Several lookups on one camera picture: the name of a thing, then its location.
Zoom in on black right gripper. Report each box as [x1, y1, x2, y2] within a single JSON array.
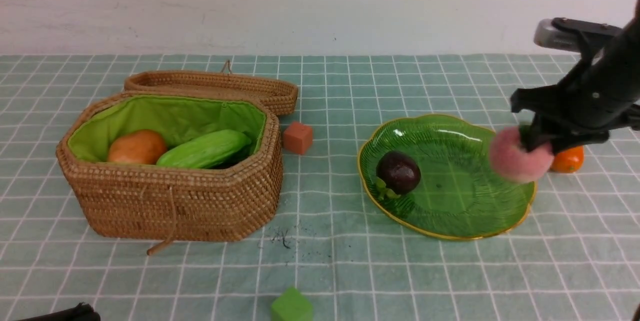
[[510, 18, 640, 154]]

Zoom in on pink peach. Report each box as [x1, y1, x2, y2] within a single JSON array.
[[488, 125, 554, 184]]

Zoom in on orange mango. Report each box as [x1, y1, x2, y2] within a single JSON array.
[[550, 146, 585, 174]]

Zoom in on purple mangosteen green cap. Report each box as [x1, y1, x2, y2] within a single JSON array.
[[375, 150, 422, 201]]

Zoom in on green bitter gourd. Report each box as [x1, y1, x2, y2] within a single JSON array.
[[156, 129, 252, 169]]

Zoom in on brown potato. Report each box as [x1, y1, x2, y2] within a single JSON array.
[[106, 129, 168, 165]]

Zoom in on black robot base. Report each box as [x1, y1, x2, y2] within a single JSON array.
[[19, 302, 102, 321]]

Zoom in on green leaf-shaped glass plate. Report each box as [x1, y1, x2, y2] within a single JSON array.
[[357, 114, 538, 241]]

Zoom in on teal checkered tablecloth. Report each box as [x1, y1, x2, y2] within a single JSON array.
[[0, 54, 639, 321]]

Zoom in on orange foam cube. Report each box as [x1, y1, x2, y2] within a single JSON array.
[[282, 121, 314, 155]]

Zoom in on woven wicker basket lid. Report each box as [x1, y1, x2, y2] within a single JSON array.
[[124, 60, 298, 116]]

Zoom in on green foam cube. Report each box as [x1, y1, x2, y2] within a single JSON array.
[[270, 287, 314, 321]]

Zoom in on wooden basket toggle clasp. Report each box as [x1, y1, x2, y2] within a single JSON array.
[[146, 186, 178, 257]]

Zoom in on woven wicker basket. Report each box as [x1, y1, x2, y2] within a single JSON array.
[[55, 91, 284, 242]]

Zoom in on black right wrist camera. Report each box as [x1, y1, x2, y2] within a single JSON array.
[[534, 17, 623, 56]]

